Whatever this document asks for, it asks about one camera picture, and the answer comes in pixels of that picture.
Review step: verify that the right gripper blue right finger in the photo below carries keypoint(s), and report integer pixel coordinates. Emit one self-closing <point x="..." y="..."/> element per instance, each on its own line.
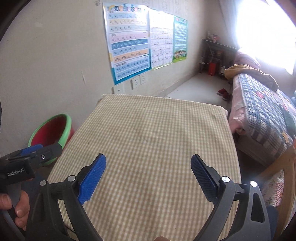
<point x="207" y="177"/>

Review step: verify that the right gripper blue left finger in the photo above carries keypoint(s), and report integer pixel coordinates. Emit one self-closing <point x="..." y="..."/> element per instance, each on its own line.
<point x="91" y="178"/>

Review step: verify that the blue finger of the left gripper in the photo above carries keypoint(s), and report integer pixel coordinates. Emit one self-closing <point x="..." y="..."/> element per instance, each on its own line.
<point x="48" y="154"/>
<point x="30" y="149"/>

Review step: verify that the green red trash bin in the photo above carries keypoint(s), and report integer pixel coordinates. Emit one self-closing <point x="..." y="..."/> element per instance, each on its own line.
<point x="57" y="129"/>

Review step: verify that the person's left hand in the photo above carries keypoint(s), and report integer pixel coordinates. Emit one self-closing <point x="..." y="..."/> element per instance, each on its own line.
<point x="22" y="208"/>

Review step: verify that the person's right hand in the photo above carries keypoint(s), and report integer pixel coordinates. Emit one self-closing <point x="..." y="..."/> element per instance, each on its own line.
<point x="161" y="239"/>

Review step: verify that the beige checkered table cloth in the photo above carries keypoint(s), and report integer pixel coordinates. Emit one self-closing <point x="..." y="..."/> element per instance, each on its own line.
<point x="148" y="188"/>

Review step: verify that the wooden chair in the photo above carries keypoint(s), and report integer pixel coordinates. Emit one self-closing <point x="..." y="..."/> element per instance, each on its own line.
<point x="277" y="183"/>

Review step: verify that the bed with checkered quilt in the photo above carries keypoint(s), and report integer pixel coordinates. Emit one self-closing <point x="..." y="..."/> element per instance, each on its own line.
<point x="262" y="120"/>

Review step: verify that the red slippers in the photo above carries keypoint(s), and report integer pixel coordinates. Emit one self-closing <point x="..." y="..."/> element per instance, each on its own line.
<point x="226" y="96"/>

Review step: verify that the red box on shelf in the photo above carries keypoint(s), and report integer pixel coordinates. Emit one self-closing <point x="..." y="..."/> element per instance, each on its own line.
<point x="212" y="69"/>

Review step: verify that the mustard yellow blanket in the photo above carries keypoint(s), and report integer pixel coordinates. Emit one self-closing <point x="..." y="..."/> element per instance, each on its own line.
<point x="257" y="74"/>

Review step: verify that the dark shelf unit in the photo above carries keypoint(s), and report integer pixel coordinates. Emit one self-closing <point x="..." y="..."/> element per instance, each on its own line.
<point x="222" y="55"/>

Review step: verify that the pink folded quilt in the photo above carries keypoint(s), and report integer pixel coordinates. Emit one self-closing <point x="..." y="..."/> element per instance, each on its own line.
<point x="242" y="58"/>

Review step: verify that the white wall socket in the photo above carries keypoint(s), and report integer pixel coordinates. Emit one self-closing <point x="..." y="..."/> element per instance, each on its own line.
<point x="135" y="82"/>
<point x="143" y="78"/>

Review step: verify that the blue pinyin wall poster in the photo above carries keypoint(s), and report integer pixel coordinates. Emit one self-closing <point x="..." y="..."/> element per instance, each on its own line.
<point x="128" y="41"/>

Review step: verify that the teal wall poster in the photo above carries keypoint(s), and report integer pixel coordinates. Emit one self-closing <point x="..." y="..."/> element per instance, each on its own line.
<point x="180" y="39"/>

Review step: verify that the white table wall poster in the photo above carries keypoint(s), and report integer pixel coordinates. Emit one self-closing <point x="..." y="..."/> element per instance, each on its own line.
<point x="161" y="38"/>

